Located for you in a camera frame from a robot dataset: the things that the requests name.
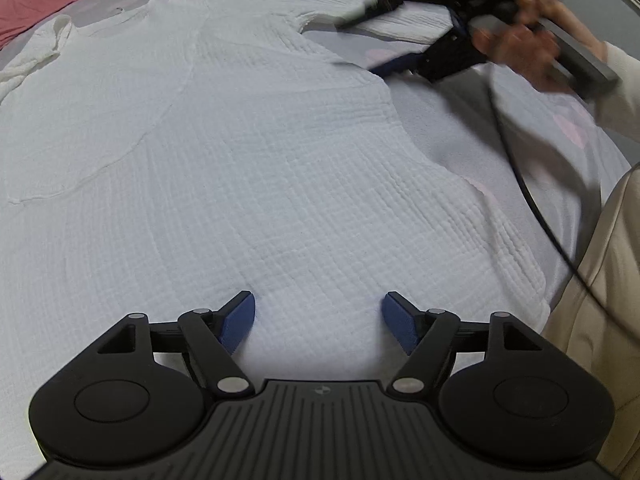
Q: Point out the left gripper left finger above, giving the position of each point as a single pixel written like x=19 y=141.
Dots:
x=142 y=389

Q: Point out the white muslin garment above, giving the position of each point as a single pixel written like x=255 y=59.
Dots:
x=172 y=155

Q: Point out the person right hand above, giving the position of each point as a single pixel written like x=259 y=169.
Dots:
x=531 y=54

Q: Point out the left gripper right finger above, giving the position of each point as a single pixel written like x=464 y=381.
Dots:
x=499 y=390

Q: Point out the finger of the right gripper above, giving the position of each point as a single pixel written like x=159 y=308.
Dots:
x=371 y=10
x=450 y=54

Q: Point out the beige sleeve forearm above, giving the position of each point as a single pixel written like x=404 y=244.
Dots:
x=619 y=110

